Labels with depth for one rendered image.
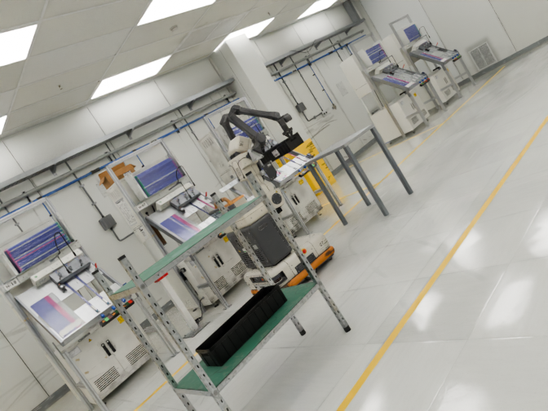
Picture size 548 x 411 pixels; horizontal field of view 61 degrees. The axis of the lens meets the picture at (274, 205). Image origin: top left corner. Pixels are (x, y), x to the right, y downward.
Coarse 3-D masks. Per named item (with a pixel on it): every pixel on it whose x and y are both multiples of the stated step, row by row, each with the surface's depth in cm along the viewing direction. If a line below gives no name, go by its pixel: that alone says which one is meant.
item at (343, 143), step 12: (360, 132) 451; (372, 132) 462; (336, 144) 485; (348, 144) 441; (384, 144) 462; (324, 156) 470; (348, 156) 443; (312, 168) 498; (348, 168) 521; (360, 168) 443; (396, 168) 464; (324, 192) 503; (360, 192) 524; (372, 192) 446; (408, 192) 470; (336, 204) 504
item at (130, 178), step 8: (152, 144) 533; (136, 152) 520; (120, 160) 506; (176, 160) 538; (128, 176) 504; (184, 176) 539; (136, 184) 502; (136, 192) 511; (144, 200) 503; (200, 288) 493
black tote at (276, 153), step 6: (288, 138) 419; (294, 138) 422; (300, 138) 425; (276, 144) 459; (282, 144) 422; (288, 144) 418; (294, 144) 421; (300, 144) 424; (270, 150) 442; (276, 150) 434; (282, 150) 427; (288, 150) 421; (264, 156) 455; (270, 156) 447; (276, 156) 439; (282, 156) 433; (264, 162) 461
